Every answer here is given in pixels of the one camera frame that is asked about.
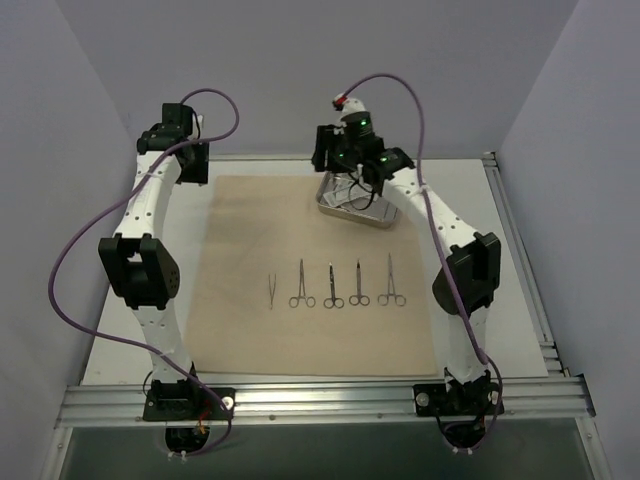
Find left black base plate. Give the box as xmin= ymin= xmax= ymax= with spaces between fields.
xmin=142 ymin=381 xmax=236 ymax=422

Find front aluminium rail frame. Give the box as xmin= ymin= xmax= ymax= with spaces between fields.
xmin=56 ymin=376 xmax=595 ymax=428

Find steel needle holder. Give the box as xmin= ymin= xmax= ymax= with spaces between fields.
xmin=288 ymin=259 xmax=316 ymax=308

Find stainless steel instrument tray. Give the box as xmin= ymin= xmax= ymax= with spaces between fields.
xmin=315 ymin=172 xmax=398 ymax=229

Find steel tweezers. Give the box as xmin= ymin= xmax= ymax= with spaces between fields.
xmin=268 ymin=274 xmax=277 ymax=309

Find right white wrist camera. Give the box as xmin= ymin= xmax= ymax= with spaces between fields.
xmin=332 ymin=93 xmax=370 ymax=128

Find right thin black cable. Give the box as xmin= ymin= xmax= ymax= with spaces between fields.
xmin=347 ymin=174 xmax=379 ymax=214

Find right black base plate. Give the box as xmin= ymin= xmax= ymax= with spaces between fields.
xmin=412 ymin=379 xmax=505 ymax=417

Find steel surgical scissors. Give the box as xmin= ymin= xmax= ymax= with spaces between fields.
xmin=349 ymin=260 xmax=371 ymax=306

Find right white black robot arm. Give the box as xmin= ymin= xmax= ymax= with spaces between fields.
xmin=311 ymin=111 xmax=501 ymax=413

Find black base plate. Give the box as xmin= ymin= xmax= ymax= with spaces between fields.
xmin=142 ymin=381 xmax=236 ymax=422
xmin=412 ymin=379 xmax=505 ymax=417

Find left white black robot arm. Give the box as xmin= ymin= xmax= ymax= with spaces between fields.
xmin=98 ymin=103 xmax=202 ymax=419

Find steel forceps clamp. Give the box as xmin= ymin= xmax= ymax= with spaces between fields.
xmin=377 ymin=254 xmax=407 ymax=307

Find beige surgical wrap cloth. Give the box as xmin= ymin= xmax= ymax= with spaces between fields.
xmin=185 ymin=176 xmax=438 ymax=376

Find green white suture packet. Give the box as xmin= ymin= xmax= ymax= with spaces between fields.
xmin=322 ymin=183 xmax=355 ymax=208

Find right aluminium side rail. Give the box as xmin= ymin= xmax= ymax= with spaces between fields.
xmin=482 ymin=152 xmax=571 ymax=376

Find back aluminium rail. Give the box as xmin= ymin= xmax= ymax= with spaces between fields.
xmin=208 ymin=152 xmax=497 ymax=165

